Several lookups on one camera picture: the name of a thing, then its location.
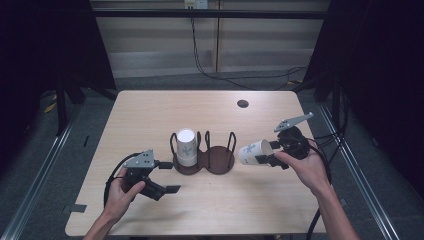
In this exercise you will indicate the grey tape strip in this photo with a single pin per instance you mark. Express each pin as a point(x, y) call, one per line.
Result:
point(343, 201)
point(75, 208)

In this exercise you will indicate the person's left hand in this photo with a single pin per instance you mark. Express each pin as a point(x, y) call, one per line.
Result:
point(120, 200)

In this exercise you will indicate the dark brown double cup holder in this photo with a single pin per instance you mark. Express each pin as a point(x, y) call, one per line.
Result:
point(218, 160)

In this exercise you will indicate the white paper cup blue print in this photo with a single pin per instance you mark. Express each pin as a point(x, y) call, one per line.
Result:
point(253, 152)
point(186, 143)

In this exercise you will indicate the person's right hand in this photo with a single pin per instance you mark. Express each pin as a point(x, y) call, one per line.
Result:
point(308, 170)

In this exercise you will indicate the round black table grommet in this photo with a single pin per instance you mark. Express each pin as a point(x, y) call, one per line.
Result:
point(242, 103)

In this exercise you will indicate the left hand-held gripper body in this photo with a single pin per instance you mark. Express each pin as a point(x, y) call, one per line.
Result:
point(141, 161)

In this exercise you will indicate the white wall outlet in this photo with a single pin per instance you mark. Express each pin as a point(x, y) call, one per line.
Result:
point(196, 3)

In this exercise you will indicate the black curtain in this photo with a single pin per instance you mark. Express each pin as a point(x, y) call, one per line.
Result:
point(383, 66)
point(40, 40)

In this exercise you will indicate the metal floor rail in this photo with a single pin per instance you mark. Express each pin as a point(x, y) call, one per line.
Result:
point(363, 186)
point(40, 173)

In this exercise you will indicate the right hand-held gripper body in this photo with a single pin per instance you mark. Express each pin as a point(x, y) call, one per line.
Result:
point(295, 141)

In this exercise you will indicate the yellow floor tape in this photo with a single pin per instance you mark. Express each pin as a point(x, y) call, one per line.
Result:
point(50, 107)

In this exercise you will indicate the black metal stand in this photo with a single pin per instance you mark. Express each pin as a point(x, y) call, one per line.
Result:
point(61, 106)

